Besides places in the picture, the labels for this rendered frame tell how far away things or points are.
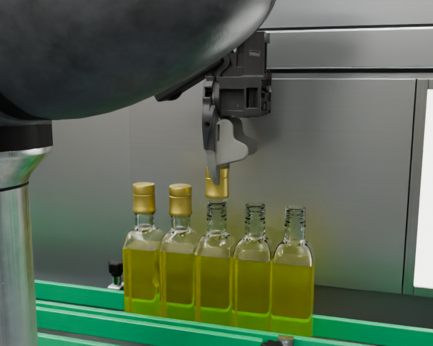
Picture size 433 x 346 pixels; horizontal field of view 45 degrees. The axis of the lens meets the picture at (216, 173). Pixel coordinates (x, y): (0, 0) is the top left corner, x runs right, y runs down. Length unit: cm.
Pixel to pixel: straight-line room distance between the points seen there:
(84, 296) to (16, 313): 63
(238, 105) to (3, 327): 48
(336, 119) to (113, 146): 41
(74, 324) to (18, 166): 58
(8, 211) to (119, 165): 68
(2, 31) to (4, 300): 15
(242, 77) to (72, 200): 49
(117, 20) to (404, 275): 73
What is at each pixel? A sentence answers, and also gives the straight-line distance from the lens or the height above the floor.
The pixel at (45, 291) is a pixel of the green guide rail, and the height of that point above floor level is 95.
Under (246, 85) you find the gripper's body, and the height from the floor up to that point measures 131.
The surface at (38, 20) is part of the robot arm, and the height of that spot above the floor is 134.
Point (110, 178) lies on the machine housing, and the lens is 100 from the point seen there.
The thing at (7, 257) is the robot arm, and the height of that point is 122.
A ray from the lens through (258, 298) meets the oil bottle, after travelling 77.
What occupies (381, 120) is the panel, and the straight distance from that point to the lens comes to 84.
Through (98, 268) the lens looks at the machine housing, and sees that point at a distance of 106.
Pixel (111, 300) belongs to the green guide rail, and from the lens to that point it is 93.
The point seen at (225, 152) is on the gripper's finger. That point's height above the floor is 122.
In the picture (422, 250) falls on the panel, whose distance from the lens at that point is 88.
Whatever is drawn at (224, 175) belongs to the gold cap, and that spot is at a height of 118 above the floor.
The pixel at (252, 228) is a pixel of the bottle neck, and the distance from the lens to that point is 75.
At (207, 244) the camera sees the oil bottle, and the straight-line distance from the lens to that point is 76.
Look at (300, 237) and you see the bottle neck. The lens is 74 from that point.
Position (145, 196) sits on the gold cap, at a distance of 79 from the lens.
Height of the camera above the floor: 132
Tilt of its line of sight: 10 degrees down
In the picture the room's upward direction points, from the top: straight up
